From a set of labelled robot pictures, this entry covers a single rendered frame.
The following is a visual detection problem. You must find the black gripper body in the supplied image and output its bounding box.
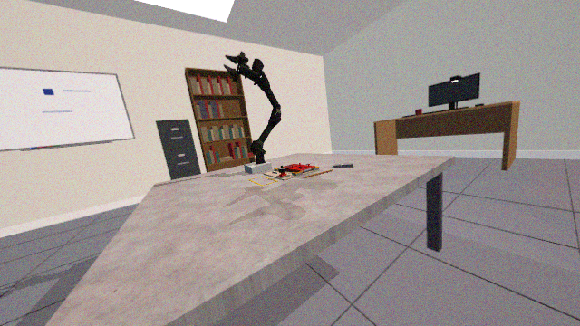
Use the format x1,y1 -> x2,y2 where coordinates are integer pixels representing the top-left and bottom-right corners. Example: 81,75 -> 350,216
233,52 -> 251,82

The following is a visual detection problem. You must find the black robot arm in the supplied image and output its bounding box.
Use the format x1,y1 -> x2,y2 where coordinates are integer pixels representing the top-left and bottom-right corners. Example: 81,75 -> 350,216
248,59 -> 281,164

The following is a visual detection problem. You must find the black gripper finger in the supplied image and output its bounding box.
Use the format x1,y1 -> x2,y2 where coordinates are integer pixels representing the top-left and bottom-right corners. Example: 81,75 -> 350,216
224,64 -> 236,78
226,55 -> 239,64

